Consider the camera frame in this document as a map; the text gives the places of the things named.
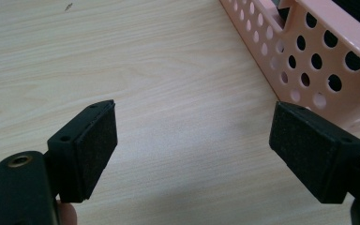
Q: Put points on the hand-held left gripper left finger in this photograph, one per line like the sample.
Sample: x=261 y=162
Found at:
x=84 y=153

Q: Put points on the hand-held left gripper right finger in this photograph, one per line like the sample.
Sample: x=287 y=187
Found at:
x=312 y=153

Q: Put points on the pink perforated plastic basket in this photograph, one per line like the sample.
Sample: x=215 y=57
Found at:
x=303 y=56

